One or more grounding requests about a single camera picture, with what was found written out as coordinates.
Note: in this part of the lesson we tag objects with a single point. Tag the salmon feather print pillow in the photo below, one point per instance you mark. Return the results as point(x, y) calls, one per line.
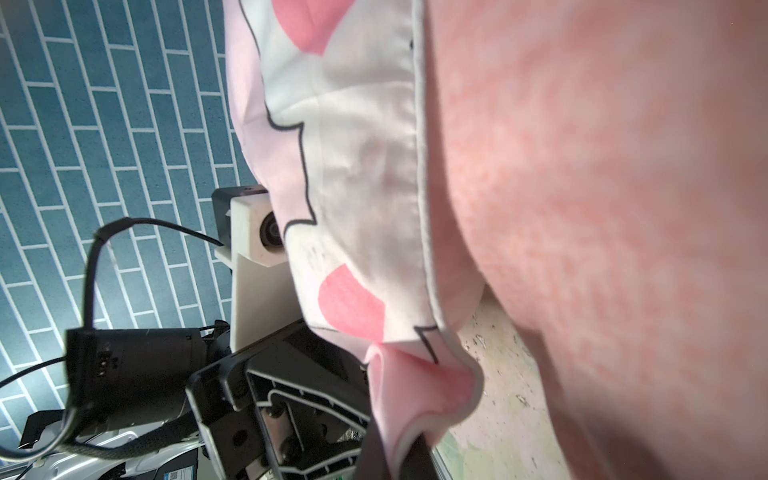
point(607, 165)

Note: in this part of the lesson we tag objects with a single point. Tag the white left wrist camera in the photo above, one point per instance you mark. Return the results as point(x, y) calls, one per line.
point(263, 295)

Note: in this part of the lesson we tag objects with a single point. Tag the light pink cartoon pillow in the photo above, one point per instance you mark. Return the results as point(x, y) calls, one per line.
point(334, 104)

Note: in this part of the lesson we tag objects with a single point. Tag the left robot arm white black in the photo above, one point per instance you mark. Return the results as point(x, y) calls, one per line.
point(43, 442)

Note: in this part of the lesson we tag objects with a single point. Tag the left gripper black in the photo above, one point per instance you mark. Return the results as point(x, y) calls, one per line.
point(290, 404)

